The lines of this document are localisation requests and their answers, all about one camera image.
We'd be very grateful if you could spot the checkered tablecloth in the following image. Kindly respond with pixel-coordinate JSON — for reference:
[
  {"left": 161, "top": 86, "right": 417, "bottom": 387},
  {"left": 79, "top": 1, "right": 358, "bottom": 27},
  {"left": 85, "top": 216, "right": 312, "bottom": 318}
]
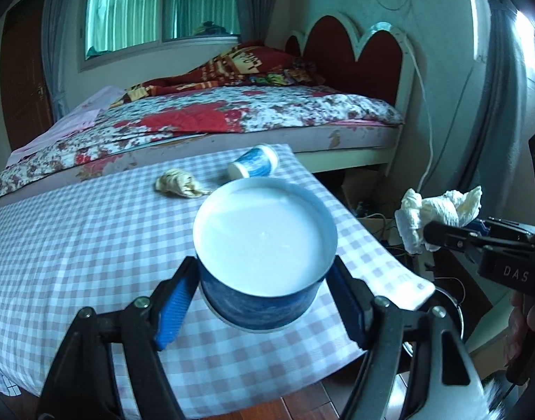
[{"left": 0, "top": 143, "right": 437, "bottom": 418}]

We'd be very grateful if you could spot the crumpled beige tissue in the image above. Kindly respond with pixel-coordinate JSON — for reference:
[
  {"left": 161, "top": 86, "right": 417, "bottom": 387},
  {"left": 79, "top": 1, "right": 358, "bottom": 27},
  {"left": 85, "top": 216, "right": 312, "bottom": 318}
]
[{"left": 155, "top": 168, "right": 213, "bottom": 201}]

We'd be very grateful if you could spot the blue paper cup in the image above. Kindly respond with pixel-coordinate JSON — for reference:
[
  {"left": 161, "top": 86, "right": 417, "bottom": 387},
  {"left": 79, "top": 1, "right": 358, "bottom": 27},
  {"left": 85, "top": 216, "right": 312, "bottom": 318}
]
[
  {"left": 227, "top": 144, "right": 280, "bottom": 181},
  {"left": 193, "top": 177, "right": 339, "bottom": 334}
]

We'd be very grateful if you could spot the white bed frame red headboard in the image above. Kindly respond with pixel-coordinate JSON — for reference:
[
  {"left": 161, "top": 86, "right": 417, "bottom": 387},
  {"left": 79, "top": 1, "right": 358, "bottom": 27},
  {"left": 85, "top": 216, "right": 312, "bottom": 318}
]
[{"left": 285, "top": 14, "right": 419, "bottom": 180}]

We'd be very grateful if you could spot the black trash bin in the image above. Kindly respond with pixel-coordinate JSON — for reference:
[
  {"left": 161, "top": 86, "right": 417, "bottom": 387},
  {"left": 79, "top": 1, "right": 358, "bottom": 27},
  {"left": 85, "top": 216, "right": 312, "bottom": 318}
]
[{"left": 399, "top": 286, "right": 468, "bottom": 358}]

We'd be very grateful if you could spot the red printed blanket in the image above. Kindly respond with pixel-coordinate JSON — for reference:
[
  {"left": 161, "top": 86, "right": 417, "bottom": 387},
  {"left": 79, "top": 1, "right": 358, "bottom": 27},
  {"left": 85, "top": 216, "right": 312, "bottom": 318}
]
[{"left": 110, "top": 40, "right": 327, "bottom": 108}]

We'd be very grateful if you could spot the person's right hand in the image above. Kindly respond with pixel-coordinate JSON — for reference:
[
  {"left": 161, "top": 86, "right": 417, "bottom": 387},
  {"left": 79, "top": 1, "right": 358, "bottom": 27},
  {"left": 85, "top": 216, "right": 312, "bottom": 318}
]
[{"left": 504, "top": 292, "right": 535, "bottom": 370}]

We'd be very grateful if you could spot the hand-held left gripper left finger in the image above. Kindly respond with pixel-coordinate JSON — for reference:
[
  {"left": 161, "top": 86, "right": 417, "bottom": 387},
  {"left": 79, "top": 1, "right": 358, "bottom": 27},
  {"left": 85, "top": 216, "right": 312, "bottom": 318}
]
[{"left": 35, "top": 256, "right": 202, "bottom": 420}]

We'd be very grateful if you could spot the white tissue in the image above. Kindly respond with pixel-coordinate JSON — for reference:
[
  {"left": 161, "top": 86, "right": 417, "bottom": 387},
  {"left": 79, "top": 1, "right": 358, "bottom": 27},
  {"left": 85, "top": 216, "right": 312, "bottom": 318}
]
[{"left": 394, "top": 186, "right": 484, "bottom": 255}]

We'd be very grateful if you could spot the grey window curtain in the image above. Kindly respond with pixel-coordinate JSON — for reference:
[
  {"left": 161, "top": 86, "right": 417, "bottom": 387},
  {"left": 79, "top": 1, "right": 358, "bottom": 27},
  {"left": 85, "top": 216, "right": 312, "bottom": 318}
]
[{"left": 231, "top": 0, "right": 273, "bottom": 50}]

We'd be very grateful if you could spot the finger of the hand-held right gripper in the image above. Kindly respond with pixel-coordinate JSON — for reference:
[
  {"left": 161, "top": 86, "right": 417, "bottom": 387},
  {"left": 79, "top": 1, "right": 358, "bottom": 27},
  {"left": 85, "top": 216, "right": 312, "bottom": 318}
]
[
  {"left": 468, "top": 218, "right": 535, "bottom": 252},
  {"left": 424, "top": 220, "right": 485, "bottom": 255}
]

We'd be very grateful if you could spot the brown wooden door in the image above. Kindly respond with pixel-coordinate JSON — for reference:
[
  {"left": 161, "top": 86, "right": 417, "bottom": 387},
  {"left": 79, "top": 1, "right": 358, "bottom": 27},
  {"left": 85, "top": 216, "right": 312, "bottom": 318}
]
[{"left": 0, "top": 0, "right": 55, "bottom": 128}]

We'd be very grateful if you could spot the purple mattress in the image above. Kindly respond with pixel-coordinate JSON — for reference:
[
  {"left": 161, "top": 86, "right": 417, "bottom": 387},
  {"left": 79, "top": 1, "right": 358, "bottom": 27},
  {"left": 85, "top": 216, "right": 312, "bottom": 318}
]
[{"left": 0, "top": 123, "right": 404, "bottom": 204}]

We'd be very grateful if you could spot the blue-grey curtain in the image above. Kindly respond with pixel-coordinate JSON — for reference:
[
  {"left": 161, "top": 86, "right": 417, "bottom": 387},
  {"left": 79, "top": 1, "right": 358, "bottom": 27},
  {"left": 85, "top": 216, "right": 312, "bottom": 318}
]
[{"left": 466, "top": 0, "right": 531, "bottom": 232}]

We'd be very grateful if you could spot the bright window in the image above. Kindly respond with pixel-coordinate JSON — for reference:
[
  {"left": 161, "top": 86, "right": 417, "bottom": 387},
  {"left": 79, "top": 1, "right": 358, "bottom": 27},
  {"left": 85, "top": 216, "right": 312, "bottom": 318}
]
[{"left": 510, "top": 6, "right": 535, "bottom": 86}]

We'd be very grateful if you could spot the pink bed sheet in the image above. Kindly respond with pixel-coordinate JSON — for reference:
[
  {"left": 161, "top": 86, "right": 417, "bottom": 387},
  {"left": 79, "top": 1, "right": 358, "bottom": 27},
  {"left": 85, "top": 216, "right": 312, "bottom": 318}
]
[{"left": 7, "top": 86, "right": 125, "bottom": 168}]

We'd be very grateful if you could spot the bed with floral bedding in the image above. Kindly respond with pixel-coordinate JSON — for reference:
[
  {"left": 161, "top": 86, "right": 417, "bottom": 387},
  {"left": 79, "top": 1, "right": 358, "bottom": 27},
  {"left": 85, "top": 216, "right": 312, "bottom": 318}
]
[{"left": 0, "top": 85, "right": 404, "bottom": 202}]

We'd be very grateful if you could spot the green-lit window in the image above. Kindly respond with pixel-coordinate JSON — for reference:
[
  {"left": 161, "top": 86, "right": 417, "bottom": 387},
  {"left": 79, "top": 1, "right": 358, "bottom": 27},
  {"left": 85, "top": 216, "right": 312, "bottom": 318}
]
[{"left": 81, "top": 0, "right": 243, "bottom": 60}]

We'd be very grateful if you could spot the white cable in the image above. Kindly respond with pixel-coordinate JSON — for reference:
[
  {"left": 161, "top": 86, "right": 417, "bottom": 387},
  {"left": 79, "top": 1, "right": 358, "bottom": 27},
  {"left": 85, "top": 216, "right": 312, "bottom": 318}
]
[{"left": 405, "top": 37, "right": 435, "bottom": 195}]

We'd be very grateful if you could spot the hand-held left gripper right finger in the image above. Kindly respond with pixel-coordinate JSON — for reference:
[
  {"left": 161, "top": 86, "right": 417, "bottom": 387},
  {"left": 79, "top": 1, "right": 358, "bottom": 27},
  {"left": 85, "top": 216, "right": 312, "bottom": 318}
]
[{"left": 326, "top": 257, "right": 487, "bottom": 420}]

